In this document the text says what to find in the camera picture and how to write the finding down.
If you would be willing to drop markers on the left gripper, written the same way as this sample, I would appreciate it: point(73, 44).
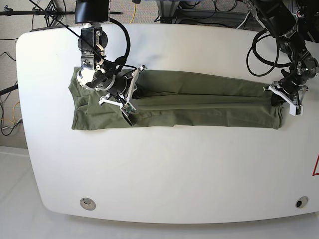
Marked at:
point(303, 67)

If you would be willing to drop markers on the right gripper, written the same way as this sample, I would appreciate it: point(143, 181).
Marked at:
point(106, 77)

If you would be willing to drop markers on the olive green T-shirt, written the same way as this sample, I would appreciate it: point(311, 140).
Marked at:
point(181, 98)

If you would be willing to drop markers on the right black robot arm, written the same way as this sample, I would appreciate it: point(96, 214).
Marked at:
point(93, 40)

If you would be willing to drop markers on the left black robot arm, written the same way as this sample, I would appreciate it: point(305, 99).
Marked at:
point(276, 19)

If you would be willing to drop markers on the right table grommet hole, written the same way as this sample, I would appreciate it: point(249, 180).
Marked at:
point(301, 202)

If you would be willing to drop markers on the table grommet hole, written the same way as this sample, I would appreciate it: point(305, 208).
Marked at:
point(87, 204)
point(301, 202)

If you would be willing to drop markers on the black tripod stand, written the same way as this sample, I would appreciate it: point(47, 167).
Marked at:
point(22, 12)

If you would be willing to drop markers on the left table grommet hole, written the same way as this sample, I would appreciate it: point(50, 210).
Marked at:
point(87, 204)

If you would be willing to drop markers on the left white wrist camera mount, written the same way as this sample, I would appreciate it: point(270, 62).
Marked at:
point(294, 101)

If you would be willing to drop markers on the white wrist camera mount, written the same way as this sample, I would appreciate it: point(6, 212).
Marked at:
point(294, 101)
point(124, 99)

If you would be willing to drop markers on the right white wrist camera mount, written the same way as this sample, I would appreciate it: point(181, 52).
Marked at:
point(124, 99)

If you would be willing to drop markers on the grey metal frame base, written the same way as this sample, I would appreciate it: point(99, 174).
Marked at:
point(224, 13)

